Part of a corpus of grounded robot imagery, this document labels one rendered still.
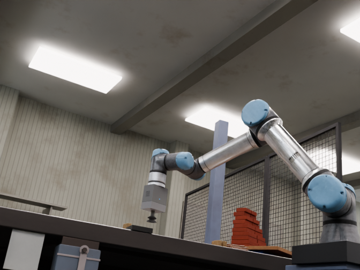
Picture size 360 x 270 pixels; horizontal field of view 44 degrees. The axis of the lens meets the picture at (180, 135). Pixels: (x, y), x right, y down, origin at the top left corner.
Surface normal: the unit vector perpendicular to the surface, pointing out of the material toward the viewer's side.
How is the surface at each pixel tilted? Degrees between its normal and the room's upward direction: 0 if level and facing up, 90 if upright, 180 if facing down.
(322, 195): 97
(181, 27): 180
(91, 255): 90
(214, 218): 90
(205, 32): 180
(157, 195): 90
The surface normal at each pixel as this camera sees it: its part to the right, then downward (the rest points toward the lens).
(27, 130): 0.51, -0.27
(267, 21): -0.11, 0.92
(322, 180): -0.44, -0.26
